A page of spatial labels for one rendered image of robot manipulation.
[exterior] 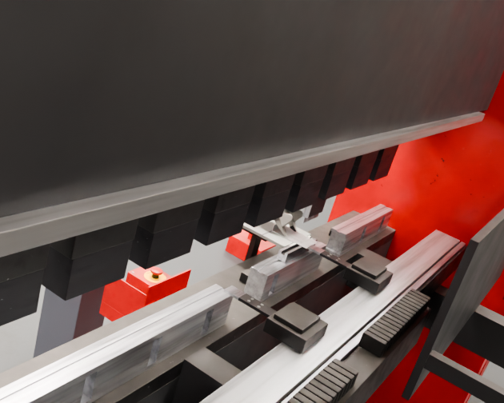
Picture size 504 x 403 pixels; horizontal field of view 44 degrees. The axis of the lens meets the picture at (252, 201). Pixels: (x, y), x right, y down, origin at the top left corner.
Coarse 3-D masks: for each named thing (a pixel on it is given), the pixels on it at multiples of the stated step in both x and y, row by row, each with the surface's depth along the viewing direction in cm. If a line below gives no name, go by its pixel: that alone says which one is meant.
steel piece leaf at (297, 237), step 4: (276, 224) 202; (276, 228) 203; (288, 228) 207; (276, 232) 201; (280, 232) 202; (288, 232) 204; (292, 232) 205; (296, 232) 206; (284, 236) 200; (288, 236) 201; (292, 236) 202; (296, 236) 202; (300, 236) 203; (304, 236) 204; (292, 240) 199; (296, 240) 199; (300, 240) 200; (304, 240) 201
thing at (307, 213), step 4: (320, 200) 194; (324, 200) 197; (316, 204) 193; (320, 204) 196; (324, 204) 199; (308, 208) 191; (312, 208) 191; (316, 208) 194; (320, 208) 197; (304, 212) 192; (308, 212) 191; (312, 212) 193; (316, 212) 196; (320, 212) 199; (304, 216) 192; (308, 216) 191; (312, 216) 197; (316, 216) 200; (304, 220) 192; (308, 220) 195
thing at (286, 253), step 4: (316, 240) 205; (296, 244) 197; (284, 248) 192; (288, 248) 193; (292, 248) 196; (296, 248) 194; (300, 248) 196; (304, 248) 199; (280, 252) 190; (284, 252) 191; (288, 252) 190; (292, 252) 191; (296, 252) 194; (300, 252) 197; (304, 252) 200; (280, 256) 190; (284, 256) 189; (288, 256) 190; (292, 256) 193; (296, 256) 196; (280, 260) 190; (284, 260) 190; (288, 260) 191
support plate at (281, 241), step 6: (270, 222) 208; (246, 228) 199; (252, 228) 199; (258, 228) 201; (264, 228) 202; (270, 228) 203; (258, 234) 197; (264, 234) 197; (270, 234) 199; (276, 234) 200; (306, 234) 207; (270, 240) 195; (276, 240) 196; (282, 240) 197; (288, 240) 198; (282, 246) 193
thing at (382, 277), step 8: (312, 248) 196; (320, 248) 198; (328, 256) 194; (344, 264) 192; (352, 264) 189; (360, 264) 187; (368, 264) 189; (376, 264) 191; (352, 272) 185; (360, 272) 185; (368, 272) 184; (376, 272) 185; (384, 272) 189; (352, 280) 186; (360, 280) 184; (368, 280) 183; (376, 280) 183; (384, 280) 185; (368, 288) 183; (376, 288) 182
